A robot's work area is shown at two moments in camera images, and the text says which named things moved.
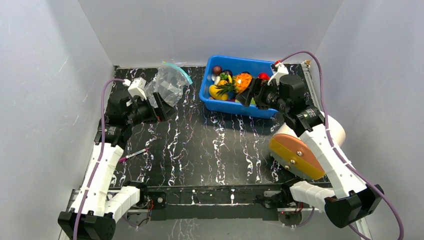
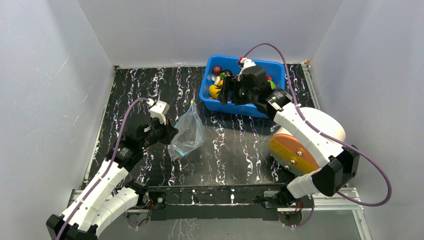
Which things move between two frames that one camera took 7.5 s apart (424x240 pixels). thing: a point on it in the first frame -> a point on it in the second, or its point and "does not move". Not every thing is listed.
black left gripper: x=153 y=115 -> x=169 y=131
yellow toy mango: x=222 y=95 does not move
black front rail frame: x=186 y=203 does not move
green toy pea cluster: x=223 y=76 does not move
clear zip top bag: x=166 y=86 -> x=191 y=133
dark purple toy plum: x=228 y=72 does not move
